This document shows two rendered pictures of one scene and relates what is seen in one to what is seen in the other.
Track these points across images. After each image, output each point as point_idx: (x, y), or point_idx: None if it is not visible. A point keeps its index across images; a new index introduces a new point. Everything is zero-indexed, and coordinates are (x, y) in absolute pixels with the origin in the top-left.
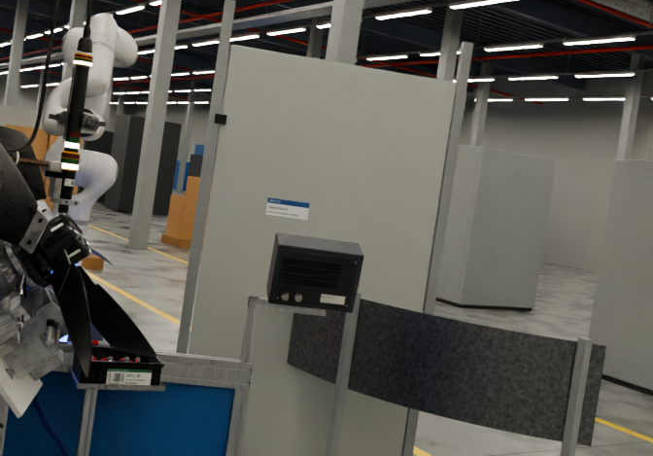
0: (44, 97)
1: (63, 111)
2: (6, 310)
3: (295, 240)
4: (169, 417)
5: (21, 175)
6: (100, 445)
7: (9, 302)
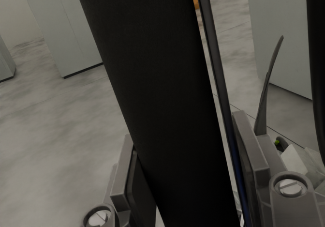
0: (307, 16)
1: (240, 111)
2: (234, 192)
3: None
4: None
5: (253, 130)
6: None
7: (240, 204)
